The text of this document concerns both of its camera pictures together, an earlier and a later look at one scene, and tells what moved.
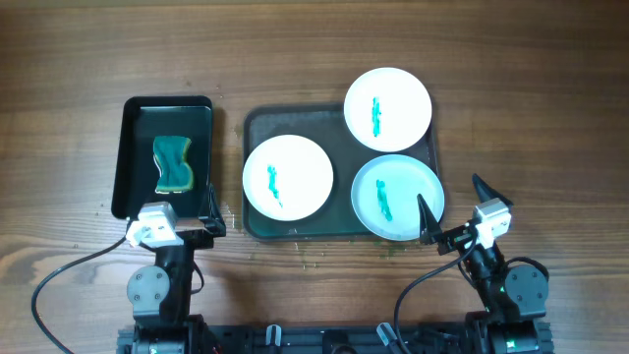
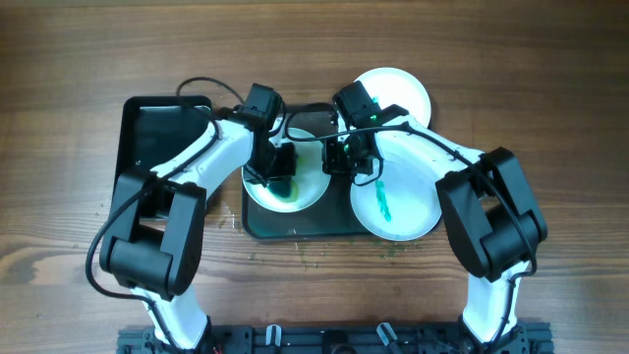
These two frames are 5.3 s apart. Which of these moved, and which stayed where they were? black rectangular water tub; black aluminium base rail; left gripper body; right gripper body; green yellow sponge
Moved: green yellow sponge; right gripper body; left gripper body
Stayed: black aluminium base rail; black rectangular water tub
